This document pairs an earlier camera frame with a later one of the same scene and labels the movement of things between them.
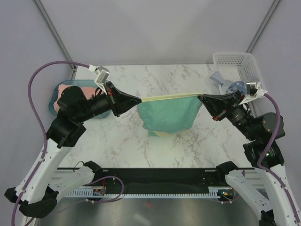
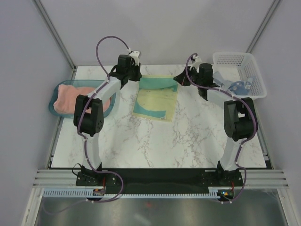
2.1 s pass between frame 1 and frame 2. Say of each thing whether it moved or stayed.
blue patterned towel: stayed
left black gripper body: moved
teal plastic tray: stayed
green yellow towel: moved
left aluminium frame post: stayed
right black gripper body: moved
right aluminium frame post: stayed
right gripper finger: moved
